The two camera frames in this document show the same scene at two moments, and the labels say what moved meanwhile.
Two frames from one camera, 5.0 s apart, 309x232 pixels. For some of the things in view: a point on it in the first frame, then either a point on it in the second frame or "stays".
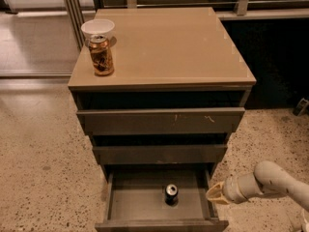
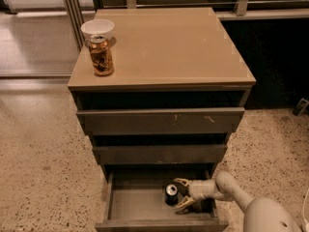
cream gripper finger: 216,194 to 185,202
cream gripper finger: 215,190 to 184,182
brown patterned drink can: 100,52 stays
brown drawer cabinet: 178,92 stays
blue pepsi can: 171,194 stays
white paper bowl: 101,27 stays
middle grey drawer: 127,155 stays
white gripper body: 230,189 to 197,190
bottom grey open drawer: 160,200 stays
